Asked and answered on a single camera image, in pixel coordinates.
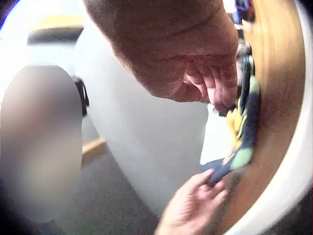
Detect person's left hand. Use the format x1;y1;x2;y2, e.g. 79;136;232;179
155;168;230;235

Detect person's right hand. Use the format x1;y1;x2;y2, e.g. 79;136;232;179
82;0;239;110

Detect person's right fingers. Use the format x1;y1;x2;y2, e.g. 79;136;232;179
184;66;239;110

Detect person's left fingers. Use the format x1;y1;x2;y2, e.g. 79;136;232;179
198;180;230;216

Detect person's left thumb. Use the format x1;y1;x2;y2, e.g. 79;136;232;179
180;168;214;196

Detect blue patterned garment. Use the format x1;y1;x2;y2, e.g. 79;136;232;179
199;53;261;185

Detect wooden table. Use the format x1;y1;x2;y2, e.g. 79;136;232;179
215;0;313;235

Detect person's body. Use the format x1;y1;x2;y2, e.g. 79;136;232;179
71;15;211;221

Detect pile of clothes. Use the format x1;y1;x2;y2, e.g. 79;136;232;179
224;0;256;39

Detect wooden shelf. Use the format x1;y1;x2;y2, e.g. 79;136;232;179
27;15;85;46

